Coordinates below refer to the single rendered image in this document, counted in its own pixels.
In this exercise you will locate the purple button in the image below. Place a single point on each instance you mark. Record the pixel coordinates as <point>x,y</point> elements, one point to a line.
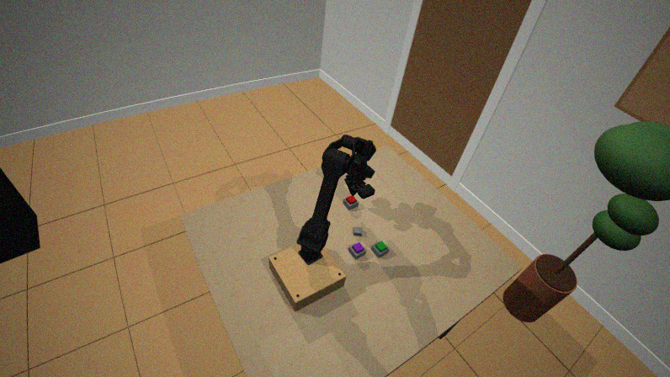
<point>357,250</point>

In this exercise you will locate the green button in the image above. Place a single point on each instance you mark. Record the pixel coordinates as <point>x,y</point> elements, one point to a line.
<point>380,249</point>

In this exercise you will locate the red button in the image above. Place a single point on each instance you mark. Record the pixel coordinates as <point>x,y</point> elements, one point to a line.
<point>350,202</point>

